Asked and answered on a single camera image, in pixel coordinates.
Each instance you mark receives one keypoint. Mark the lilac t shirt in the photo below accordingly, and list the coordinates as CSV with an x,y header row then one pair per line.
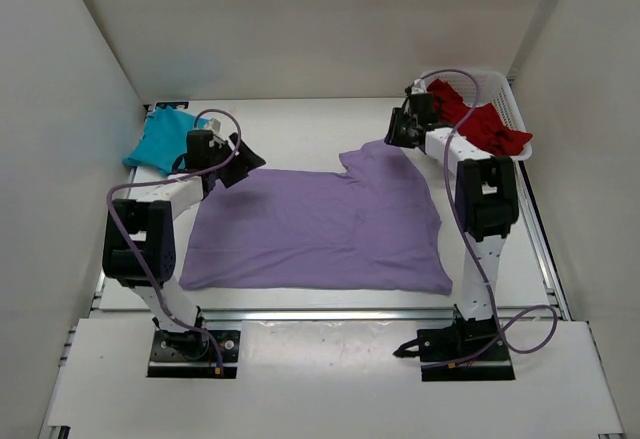
x,y
373,226

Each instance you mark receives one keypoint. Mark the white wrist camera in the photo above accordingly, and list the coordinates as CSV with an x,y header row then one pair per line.
x,y
213,125
417,86

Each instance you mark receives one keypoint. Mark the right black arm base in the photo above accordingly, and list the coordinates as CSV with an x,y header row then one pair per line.
x,y
465,351

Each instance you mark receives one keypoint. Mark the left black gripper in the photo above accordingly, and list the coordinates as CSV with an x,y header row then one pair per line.
x,y
244,162

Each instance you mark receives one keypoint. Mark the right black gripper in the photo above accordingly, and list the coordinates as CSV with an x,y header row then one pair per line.
x,y
394,138

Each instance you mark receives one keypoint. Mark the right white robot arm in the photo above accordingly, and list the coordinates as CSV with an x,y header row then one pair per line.
x,y
481,191

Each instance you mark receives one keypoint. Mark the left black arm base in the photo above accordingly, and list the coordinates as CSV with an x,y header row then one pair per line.
x,y
186,355

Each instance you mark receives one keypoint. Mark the red t shirt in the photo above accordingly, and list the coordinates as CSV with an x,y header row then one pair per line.
x,y
484,129

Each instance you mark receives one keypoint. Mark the teal t shirt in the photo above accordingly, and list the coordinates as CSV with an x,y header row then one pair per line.
x,y
163,140

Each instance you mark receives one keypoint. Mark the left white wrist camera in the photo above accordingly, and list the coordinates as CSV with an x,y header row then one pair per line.
x,y
213,125

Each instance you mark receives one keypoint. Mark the dark label sticker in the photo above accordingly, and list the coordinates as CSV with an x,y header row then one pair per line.
x,y
172,105

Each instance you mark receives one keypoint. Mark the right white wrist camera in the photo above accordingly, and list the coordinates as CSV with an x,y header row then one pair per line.
x,y
417,86

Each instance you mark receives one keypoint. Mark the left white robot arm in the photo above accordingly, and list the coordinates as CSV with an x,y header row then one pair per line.
x,y
140,248

